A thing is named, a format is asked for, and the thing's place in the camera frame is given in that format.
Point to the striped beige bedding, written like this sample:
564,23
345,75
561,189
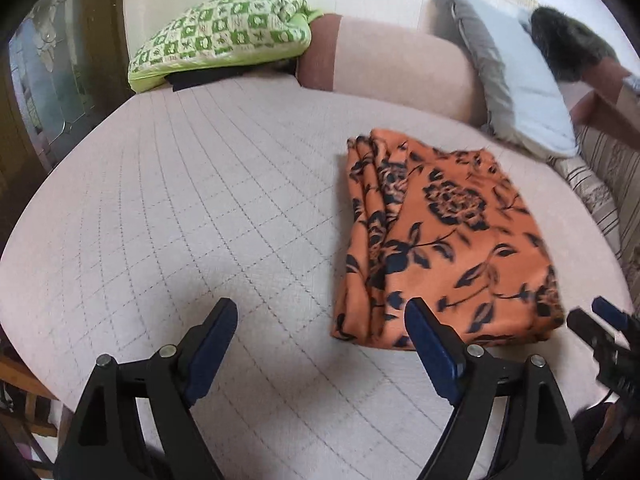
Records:
605,176

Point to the black cloth under pillow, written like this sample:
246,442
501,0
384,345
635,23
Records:
194,78

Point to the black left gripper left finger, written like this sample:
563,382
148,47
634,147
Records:
133,420

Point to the pink quilted bolster cushion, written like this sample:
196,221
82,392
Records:
392,64

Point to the dark furry cushion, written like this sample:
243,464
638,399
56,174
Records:
569,46

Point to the grey white pillow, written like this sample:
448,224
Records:
525,106

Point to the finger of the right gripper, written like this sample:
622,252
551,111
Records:
623,322
590,334

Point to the orange black floral garment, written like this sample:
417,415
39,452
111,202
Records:
449,228

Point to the green white patterned pillow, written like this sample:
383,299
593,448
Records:
223,33

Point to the stained glass wooden door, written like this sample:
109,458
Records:
63,71

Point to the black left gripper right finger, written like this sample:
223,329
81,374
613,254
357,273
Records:
536,438

